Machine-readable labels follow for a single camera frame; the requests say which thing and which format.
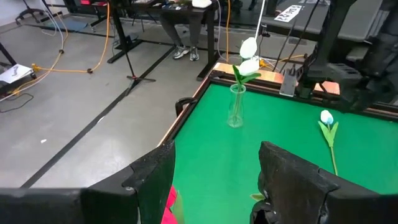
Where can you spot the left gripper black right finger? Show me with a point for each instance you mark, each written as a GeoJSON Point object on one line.
{"type": "Point", "coordinates": [311, 199]}

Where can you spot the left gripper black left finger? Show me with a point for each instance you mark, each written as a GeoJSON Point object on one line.
{"type": "Point", "coordinates": [93, 207]}

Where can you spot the black artificial tulip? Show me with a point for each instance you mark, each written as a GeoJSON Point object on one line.
{"type": "Point", "coordinates": [257, 196]}

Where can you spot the red artificial tulip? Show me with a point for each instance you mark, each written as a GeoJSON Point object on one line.
{"type": "Point", "coordinates": [168, 217]}
{"type": "Point", "coordinates": [171, 196]}

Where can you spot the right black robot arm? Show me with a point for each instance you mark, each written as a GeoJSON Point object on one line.
{"type": "Point", "coordinates": [357, 81]}

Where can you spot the tall clear glass vase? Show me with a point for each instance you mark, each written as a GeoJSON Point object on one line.
{"type": "Point", "coordinates": [235, 119]}

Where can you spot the black tripod stand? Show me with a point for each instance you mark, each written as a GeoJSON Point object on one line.
{"type": "Point", "coordinates": [130, 67]}

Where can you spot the white paper sheets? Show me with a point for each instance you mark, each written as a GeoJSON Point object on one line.
{"type": "Point", "coordinates": [15, 74]}

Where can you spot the black standing desk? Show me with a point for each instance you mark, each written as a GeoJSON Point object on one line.
{"type": "Point", "coordinates": [7, 54]}

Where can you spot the blue floor mat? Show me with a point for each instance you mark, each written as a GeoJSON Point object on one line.
{"type": "Point", "coordinates": [66, 25]}

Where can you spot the printed number paper sign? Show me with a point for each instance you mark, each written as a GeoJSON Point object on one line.
{"type": "Point", "coordinates": [287, 14]}

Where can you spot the black office desk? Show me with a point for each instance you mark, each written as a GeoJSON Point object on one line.
{"type": "Point", "coordinates": [211, 37]}

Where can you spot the person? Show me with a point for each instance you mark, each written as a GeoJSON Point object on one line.
{"type": "Point", "coordinates": [169, 28]}

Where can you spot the white rounded object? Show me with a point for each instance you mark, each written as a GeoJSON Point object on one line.
{"type": "Point", "coordinates": [201, 3]}

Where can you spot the grey metal bracket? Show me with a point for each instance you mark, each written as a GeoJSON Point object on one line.
{"type": "Point", "coordinates": [287, 85]}

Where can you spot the black table frame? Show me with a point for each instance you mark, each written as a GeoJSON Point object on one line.
{"type": "Point", "coordinates": [264, 86]}

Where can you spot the black pedestal stand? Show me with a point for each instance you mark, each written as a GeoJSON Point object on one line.
{"type": "Point", "coordinates": [119, 31]}

